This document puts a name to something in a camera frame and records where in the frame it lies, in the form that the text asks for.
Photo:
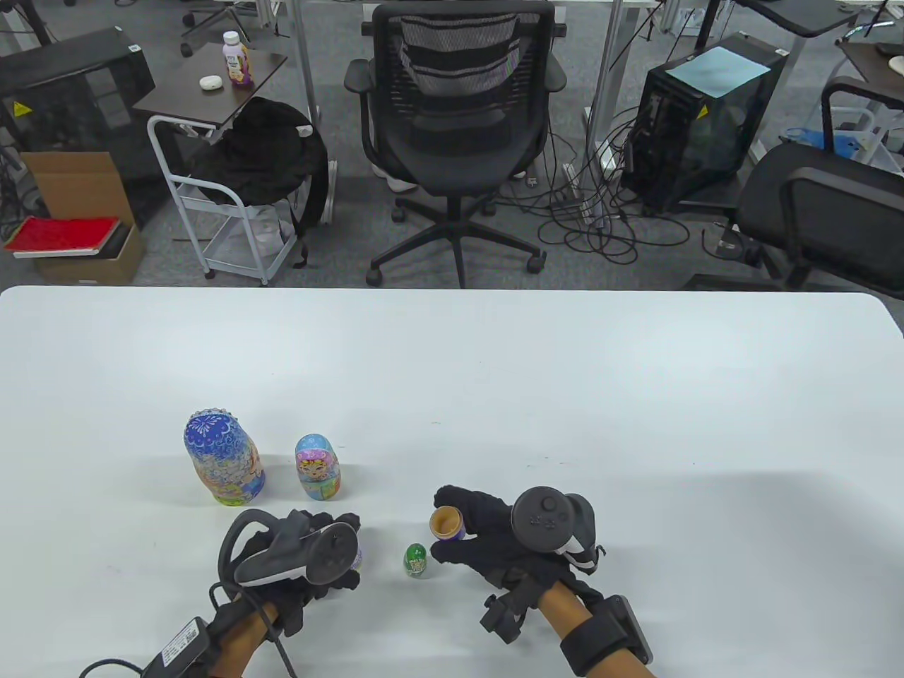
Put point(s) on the light blue paper sheet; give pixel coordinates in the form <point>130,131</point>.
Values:
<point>717,70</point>

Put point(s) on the black padded office chair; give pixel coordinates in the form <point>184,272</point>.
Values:
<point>812,205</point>

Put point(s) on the small purple Russian doll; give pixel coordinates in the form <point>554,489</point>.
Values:
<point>446,522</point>

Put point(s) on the small white case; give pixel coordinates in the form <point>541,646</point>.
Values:
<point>210,82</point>

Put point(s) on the white power strip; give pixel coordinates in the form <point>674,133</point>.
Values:
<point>575,180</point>

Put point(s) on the brown desk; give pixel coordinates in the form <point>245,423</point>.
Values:
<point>872,67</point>

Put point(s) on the person's right forearm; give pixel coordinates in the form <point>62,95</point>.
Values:
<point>561,607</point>

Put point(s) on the blue plastic item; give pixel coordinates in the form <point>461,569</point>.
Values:
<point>840,145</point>

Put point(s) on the black glass-sided computer tower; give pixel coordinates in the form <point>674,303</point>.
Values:
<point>699,141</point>

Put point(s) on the black VR controller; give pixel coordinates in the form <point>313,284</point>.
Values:
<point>544,519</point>
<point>328,554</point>

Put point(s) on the black mesh-sided computer tower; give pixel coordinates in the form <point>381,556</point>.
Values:
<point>63,99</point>

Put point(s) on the black glove sensor bracket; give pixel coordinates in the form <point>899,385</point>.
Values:
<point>503,618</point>

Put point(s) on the large blue Russian doll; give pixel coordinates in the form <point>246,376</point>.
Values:
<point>222,459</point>

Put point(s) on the white rolling cart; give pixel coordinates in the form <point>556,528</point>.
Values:
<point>233,258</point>

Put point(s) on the black office chair base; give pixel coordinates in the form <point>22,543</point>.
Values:
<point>187,49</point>

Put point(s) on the white desk leg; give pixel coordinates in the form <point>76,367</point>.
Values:
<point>304,63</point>
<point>606,85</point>
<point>791,78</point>

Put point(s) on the black mesh office chair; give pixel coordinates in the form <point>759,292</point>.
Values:
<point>452,141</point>

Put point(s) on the white shoe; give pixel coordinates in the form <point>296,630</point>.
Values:
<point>399,185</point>

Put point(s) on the red notebook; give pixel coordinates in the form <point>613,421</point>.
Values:
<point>60,234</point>

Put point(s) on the dark brown side table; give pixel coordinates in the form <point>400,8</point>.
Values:
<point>205,99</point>

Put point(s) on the person's left forearm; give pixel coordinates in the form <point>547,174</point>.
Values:
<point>244,646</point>

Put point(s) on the person's left hand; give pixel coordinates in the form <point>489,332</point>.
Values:
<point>325,521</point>

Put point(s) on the tiny green Russian doll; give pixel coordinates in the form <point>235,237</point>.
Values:
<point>417,561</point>

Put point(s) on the black backpack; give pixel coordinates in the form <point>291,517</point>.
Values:
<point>261,155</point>

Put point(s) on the person's right hand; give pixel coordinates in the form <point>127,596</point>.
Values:
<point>491,544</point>

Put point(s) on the black desk top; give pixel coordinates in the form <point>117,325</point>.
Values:
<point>805,18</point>

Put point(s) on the purple drink bottle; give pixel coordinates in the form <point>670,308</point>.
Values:
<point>239,67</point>

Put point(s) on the medium light blue Russian doll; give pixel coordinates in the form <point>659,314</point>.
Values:
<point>318,470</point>

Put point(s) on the brown cardboard box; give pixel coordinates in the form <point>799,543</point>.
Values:
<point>78,183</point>

